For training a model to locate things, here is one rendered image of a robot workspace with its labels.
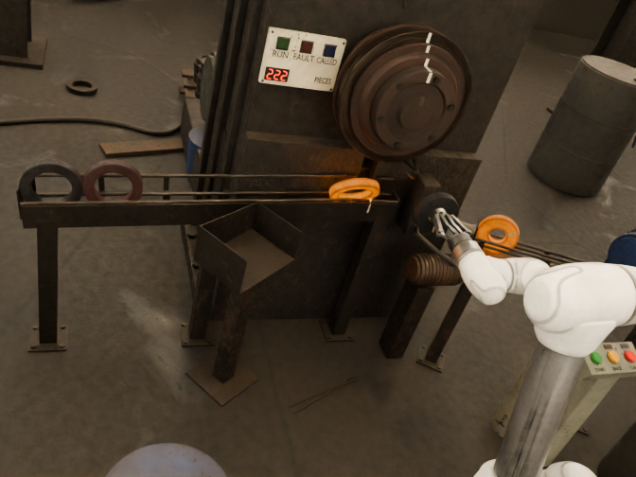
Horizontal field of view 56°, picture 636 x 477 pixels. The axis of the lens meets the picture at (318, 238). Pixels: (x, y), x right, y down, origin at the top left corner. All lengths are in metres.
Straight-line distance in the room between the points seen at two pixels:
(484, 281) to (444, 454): 0.88
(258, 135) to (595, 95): 3.00
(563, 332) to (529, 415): 0.23
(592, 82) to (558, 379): 3.46
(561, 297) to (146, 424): 1.49
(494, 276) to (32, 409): 1.56
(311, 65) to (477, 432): 1.56
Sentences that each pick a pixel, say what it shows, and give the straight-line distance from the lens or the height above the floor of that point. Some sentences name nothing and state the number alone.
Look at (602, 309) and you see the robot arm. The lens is 1.29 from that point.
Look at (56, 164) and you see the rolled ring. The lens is 2.02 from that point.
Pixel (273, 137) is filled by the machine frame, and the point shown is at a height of 0.87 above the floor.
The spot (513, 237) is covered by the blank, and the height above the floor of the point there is 0.73.
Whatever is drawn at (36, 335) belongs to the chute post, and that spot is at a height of 0.01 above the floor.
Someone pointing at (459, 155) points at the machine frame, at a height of 0.87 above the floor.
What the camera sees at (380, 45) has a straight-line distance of 1.96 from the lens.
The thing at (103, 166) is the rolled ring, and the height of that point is 0.77.
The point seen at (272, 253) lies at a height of 0.61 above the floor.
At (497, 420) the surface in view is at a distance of 2.63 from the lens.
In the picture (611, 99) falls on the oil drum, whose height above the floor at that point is 0.75.
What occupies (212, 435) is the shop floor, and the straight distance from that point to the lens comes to 2.24.
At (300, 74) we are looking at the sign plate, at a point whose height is 1.11.
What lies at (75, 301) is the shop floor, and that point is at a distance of 2.64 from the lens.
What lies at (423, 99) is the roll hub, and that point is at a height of 1.17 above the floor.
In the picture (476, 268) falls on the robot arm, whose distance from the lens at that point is 1.83.
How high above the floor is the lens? 1.81
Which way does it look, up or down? 34 degrees down
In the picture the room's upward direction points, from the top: 17 degrees clockwise
